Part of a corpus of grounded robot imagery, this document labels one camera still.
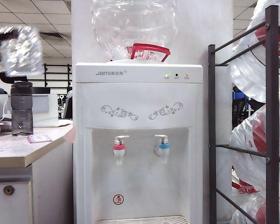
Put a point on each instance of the clear textured plastic mug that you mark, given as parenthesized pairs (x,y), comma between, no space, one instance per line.
(21,51)

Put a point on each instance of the white tap blue collar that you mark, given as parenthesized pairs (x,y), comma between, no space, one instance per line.
(163,154)

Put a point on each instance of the dark grey water bottle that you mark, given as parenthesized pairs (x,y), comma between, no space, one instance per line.
(22,105)

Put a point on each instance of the white translucent desk box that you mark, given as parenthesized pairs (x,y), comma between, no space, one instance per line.
(45,109)

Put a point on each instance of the white floor water dispenser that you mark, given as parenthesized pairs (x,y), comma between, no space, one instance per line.
(140,98)

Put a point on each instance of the white desk cabinet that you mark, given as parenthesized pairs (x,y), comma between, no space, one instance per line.
(49,186)

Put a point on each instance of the bagged water jug red label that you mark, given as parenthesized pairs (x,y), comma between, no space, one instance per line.
(249,70)

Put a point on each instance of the bagged water jug red cap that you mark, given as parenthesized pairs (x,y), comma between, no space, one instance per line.
(247,140)

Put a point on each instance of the black chair headrest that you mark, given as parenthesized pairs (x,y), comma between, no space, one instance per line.
(4,78)

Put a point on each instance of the black flat monitor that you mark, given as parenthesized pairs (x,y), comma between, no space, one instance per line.
(40,90)

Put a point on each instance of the pink paper packet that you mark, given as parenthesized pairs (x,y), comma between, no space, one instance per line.
(39,138)

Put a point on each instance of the round cabinet lock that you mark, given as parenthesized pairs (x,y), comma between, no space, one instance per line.
(9,190)

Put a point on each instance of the white tap red collar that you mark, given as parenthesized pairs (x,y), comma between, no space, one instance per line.
(119,154)

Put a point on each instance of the cream drip tray grille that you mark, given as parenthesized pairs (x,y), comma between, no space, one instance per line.
(142,220)

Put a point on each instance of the dark metal jug rack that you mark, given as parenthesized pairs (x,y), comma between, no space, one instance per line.
(271,93)

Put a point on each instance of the black wall shelf rails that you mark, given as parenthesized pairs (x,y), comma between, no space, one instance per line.
(58,74)

